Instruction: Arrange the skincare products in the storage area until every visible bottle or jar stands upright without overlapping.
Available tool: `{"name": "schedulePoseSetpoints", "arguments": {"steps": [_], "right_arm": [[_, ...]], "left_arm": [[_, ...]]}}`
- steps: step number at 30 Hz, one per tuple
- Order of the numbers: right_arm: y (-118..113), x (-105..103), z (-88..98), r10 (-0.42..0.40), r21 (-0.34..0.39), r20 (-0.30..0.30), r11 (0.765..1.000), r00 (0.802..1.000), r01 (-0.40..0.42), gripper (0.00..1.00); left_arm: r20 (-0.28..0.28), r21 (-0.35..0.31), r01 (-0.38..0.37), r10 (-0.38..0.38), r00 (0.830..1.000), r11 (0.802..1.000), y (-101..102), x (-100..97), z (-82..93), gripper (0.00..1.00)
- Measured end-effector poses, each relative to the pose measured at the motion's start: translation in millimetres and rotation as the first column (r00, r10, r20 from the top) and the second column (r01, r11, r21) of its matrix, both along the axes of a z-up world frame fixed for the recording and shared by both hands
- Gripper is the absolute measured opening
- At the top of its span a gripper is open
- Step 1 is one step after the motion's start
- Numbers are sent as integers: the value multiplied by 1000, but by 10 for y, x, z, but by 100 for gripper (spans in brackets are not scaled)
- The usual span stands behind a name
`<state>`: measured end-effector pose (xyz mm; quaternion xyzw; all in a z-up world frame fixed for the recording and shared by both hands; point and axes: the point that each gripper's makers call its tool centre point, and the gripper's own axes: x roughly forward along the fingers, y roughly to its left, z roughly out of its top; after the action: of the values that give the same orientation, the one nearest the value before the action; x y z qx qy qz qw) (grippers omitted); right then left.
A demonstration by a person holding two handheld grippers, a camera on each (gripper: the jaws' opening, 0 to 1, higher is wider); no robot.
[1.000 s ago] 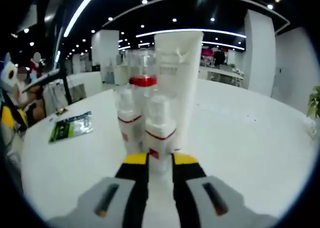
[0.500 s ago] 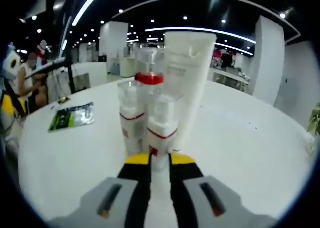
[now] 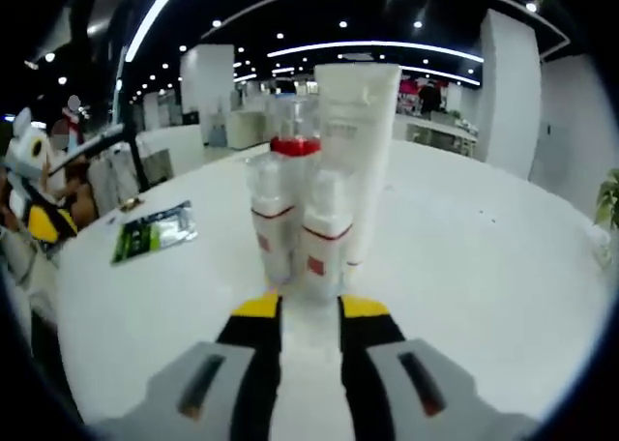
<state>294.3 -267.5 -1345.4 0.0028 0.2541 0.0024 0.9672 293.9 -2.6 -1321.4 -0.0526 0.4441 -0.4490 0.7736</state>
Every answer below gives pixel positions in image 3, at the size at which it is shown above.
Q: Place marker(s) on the black pole stand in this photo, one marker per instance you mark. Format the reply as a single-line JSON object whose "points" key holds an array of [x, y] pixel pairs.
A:
{"points": [[138, 165]]}

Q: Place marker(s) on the white skincare tube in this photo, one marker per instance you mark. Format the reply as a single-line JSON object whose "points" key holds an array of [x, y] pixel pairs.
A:
{"points": [[360, 146]]}

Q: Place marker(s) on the green black foil packet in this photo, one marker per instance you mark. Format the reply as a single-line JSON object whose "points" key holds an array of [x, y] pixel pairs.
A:
{"points": [[145, 238]]}

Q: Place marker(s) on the long ceiling light strip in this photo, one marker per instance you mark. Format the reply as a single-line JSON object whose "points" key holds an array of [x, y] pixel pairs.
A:
{"points": [[150, 15]]}

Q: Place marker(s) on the gold foil packet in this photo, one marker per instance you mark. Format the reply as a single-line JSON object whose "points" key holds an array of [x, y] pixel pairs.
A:
{"points": [[130, 204]]}

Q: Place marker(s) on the small white skincare bottle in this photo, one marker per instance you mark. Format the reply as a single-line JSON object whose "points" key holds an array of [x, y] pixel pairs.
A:
{"points": [[271, 228], [321, 247]]}

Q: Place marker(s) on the white skincare bottle red collar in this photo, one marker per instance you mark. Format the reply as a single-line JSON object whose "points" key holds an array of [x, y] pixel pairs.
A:
{"points": [[295, 146]]}

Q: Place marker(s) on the green potted plant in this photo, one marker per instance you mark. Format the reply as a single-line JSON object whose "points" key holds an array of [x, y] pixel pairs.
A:
{"points": [[609, 199]]}

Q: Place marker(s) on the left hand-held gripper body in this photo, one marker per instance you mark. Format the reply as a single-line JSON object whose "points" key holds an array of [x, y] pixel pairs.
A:
{"points": [[24, 160]]}

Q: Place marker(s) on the pink display board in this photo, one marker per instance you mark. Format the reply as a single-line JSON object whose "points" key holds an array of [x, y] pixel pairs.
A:
{"points": [[408, 88]]}

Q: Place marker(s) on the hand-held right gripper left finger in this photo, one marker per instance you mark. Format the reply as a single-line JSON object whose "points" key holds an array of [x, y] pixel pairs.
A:
{"points": [[217, 392]]}

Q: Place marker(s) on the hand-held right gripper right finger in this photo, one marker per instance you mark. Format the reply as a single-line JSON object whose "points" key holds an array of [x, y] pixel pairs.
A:
{"points": [[396, 392]]}

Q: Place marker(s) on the white office desk row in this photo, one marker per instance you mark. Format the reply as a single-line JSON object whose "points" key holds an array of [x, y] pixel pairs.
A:
{"points": [[435, 130]]}

